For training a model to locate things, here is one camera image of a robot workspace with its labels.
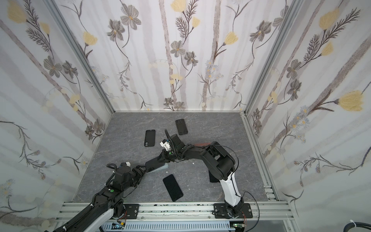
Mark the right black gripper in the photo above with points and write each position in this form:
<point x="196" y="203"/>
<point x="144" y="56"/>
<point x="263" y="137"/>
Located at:
<point x="171" y="151"/>

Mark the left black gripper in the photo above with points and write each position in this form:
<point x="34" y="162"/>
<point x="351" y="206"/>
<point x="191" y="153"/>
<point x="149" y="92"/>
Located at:
<point x="139" y="174"/>

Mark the light blue phone case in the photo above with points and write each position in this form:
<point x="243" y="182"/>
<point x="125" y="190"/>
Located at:
<point x="164" y="166"/>

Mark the black phone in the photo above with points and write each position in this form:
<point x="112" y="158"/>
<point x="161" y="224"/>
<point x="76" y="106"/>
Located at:
<point x="181" y="126"/>
<point x="173" y="188"/>
<point x="153" y="164"/>
<point x="213" y="179"/>

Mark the black phone case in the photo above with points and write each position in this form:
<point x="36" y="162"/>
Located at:
<point x="150" y="138"/>

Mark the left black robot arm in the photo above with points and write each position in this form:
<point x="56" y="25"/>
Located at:
<point x="108" y="202"/>

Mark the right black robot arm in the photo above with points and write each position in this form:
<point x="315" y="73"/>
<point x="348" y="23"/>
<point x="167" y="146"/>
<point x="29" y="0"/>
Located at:
<point x="220" y="164"/>

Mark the pink phone case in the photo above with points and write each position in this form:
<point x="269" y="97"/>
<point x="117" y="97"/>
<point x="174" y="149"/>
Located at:
<point x="202" y="144"/>

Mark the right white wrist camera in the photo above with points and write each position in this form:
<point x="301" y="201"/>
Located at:
<point x="166" y="145"/>

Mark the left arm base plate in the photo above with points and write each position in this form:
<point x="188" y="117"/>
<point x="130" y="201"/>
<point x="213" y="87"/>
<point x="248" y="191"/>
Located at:
<point x="130" y="211"/>

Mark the white slotted cable duct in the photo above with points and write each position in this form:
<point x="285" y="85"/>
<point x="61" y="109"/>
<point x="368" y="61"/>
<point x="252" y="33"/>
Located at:
<point x="171" y="226"/>

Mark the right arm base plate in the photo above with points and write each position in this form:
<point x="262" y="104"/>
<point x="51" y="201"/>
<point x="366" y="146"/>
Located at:
<point x="221" y="211"/>

